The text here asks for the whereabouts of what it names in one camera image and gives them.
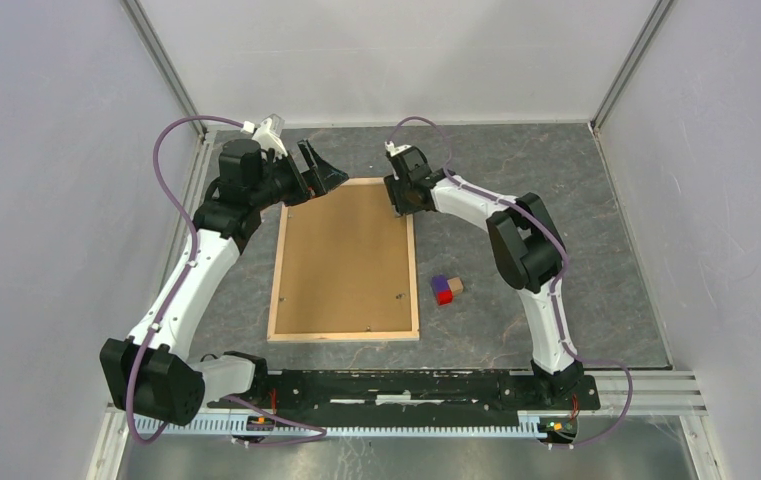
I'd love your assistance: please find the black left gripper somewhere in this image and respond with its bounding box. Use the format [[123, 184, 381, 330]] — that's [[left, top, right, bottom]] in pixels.
[[250, 139, 348, 211]]

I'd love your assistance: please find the brown cardboard backing board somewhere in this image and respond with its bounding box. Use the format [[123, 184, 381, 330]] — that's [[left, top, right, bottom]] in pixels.
[[273, 183, 414, 335]]

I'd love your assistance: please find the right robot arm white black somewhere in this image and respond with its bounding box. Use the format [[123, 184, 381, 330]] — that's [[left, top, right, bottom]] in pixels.
[[384, 141, 584, 408]]

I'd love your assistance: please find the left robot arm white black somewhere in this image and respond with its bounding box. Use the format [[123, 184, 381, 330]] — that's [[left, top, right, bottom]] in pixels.
[[99, 139, 349, 428]]

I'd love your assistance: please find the small wooden cube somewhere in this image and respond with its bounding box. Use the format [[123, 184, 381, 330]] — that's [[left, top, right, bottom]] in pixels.
[[447, 277, 465, 296]]

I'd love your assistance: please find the red and purple block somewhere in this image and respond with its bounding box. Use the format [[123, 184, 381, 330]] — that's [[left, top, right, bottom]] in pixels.
[[430, 275, 454, 306]]

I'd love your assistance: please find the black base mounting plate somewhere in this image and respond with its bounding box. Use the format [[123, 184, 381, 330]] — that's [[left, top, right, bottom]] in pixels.
[[240, 369, 601, 427]]

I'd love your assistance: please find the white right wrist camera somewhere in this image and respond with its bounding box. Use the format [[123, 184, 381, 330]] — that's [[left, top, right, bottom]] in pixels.
[[384, 140, 411, 158]]

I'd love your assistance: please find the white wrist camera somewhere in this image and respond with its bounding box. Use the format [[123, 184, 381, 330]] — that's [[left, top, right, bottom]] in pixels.
[[384, 140, 411, 158], [241, 114, 288, 158]]

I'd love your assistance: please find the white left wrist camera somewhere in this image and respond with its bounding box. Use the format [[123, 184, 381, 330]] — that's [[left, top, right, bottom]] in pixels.
[[241, 114, 288, 158]]

